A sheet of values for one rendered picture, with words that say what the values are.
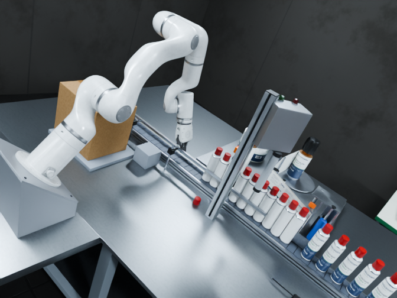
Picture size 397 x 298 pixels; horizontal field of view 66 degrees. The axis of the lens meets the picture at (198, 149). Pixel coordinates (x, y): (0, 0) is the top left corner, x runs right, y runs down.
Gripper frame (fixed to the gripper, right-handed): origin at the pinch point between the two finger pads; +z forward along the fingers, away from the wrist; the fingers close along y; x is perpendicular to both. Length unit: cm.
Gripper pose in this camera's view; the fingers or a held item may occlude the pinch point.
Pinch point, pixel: (182, 149)
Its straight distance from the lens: 169.8
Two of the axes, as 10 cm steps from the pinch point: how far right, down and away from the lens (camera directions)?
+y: 5.8, -2.3, 7.8
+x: -8.1, -2.4, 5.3
